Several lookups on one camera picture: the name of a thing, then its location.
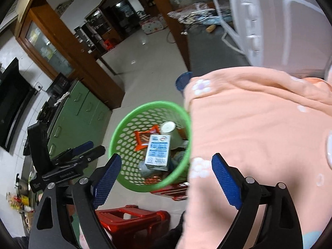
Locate orange snack wrapper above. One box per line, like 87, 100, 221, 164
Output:
134, 125, 160, 151

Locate white blue milk carton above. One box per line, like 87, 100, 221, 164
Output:
145, 134, 171, 170

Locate white paper cup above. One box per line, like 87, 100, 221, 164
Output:
160, 121, 187, 150

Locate white plastic lid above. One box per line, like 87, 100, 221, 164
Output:
325, 132, 332, 169

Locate green plastic trash basket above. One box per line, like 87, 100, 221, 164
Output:
109, 101, 191, 193

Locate blue lined trash bin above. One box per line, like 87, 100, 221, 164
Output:
175, 71, 192, 93

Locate green cabinet opposite side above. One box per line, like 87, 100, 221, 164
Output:
48, 81, 111, 159

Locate gas stove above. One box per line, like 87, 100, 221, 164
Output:
37, 101, 58, 125

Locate red plastic stool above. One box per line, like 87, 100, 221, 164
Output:
96, 205, 171, 248

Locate black range hood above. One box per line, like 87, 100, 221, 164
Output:
0, 58, 37, 152

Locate pink fleece blanket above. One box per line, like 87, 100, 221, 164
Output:
177, 67, 331, 248

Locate polka dot storage boxes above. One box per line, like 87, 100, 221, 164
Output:
141, 15, 168, 35

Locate small brown cork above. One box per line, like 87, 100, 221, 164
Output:
206, 24, 216, 33

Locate clear plastic bag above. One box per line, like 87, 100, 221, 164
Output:
167, 2, 209, 19

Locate white microwave oven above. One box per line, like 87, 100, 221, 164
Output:
213, 0, 331, 79

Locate brown wooden door frame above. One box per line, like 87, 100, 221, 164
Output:
14, 1, 125, 110

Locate tangled black cables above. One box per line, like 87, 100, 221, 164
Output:
181, 8, 233, 27

